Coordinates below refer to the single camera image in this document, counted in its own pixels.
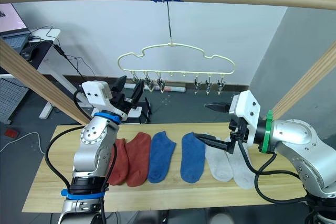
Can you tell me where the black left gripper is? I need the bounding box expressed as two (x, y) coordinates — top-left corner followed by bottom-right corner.
(109, 75), (145, 116)

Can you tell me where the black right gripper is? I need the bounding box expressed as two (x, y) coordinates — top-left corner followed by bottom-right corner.
(193, 102), (249, 154)

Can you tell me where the cream clip hanger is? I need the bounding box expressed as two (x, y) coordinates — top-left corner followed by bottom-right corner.
(117, 0), (236, 78)

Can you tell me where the small black white stand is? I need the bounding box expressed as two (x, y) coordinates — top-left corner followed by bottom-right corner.
(127, 97), (153, 124)

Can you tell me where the grey ankle sock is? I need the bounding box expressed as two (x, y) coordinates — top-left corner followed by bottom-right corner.
(224, 136), (257, 190)
(204, 133), (234, 182)

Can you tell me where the blue ankle sock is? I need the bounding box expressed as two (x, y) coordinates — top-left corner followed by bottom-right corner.
(147, 130), (177, 184)
(180, 132), (206, 184)

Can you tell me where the green zip tie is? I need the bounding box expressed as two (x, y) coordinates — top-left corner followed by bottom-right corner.
(260, 109), (275, 154)

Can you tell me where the red ankle sock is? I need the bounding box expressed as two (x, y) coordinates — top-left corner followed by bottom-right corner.
(107, 137), (129, 186)
(125, 131), (152, 187)

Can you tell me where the grey rounded shape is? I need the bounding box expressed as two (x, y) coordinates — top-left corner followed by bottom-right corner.
(209, 212), (233, 224)

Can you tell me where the black desk mat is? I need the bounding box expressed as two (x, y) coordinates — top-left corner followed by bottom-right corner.
(19, 40), (55, 71)

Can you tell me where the white desk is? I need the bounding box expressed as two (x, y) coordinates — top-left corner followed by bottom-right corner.
(0, 28), (91, 119)

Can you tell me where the dark rounded shape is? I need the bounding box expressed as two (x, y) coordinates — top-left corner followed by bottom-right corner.
(132, 209), (170, 224)

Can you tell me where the grey pegboard panel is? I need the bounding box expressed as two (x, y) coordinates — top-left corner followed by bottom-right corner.
(0, 77), (29, 125)

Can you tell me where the grey laptop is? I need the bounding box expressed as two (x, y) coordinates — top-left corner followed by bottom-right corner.
(0, 3), (32, 54)

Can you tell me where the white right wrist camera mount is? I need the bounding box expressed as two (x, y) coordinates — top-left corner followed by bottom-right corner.
(230, 90), (261, 146)

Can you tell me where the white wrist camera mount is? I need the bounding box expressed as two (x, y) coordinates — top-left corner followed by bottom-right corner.
(80, 80), (129, 122)
(230, 90), (261, 146)

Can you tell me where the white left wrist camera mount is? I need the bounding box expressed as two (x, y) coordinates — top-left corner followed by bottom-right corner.
(80, 80), (129, 122)

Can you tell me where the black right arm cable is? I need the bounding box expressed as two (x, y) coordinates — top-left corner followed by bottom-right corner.
(236, 140), (310, 205)

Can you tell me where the black desk cable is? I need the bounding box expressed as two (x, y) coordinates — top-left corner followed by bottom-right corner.
(28, 26), (97, 83)

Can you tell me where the wooden slanted post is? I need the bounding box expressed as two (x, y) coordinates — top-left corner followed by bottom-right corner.
(270, 39), (336, 121)
(0, 37), (92, 125)

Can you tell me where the white floor cable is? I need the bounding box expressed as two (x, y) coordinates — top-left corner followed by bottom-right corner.
(0, 131), (45, 155)

